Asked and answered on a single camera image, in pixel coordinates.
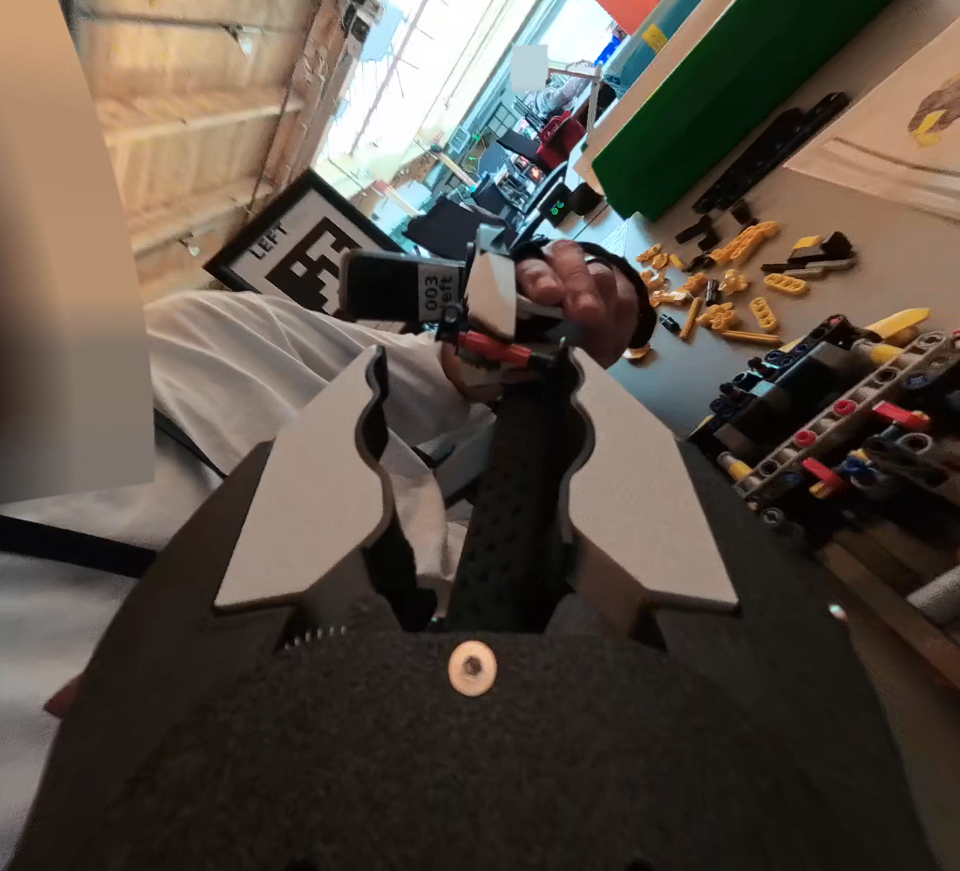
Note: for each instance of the black office chair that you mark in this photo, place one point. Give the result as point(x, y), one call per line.
point(450, 226)

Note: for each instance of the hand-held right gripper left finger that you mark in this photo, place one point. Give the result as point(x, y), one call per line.
point(307, 511)

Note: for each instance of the red lego axle pin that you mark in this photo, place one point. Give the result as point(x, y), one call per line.
point(491, 344)

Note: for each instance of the small black object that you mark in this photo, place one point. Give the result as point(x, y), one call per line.
point(586, 200)

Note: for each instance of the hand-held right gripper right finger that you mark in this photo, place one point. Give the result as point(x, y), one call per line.
point(637, 511)

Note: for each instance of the small device with green display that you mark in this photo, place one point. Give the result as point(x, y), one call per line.
point(557, 209)

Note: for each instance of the teal padded package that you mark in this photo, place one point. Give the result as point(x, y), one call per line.
point(660, 35)

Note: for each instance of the lego car chassis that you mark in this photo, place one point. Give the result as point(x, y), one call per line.
point(840, 451)

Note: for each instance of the ceiling mounted device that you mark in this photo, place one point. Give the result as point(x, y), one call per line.
point(364, 16)

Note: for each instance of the green plastic bin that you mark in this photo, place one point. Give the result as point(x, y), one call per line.
point(750, 76)

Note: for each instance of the black lego frame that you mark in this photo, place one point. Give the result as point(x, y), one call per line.
point(757, 158)
point(810, 128)

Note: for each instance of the lego instruction booklet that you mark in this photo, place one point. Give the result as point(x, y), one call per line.
point(885, 128)

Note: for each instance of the black lego connector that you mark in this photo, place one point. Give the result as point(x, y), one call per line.
point(547, 357)

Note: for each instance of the person's left hand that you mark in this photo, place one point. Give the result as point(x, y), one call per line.
point(592, 308)

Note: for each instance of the person's light clothing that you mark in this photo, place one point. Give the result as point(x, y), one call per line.
point(225, 376)

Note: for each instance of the pile of yellow black lego pieces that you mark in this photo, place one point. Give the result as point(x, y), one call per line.
point(739, 282)

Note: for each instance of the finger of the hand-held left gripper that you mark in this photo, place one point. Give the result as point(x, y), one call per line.
point(491, 293)
point(538, 310)

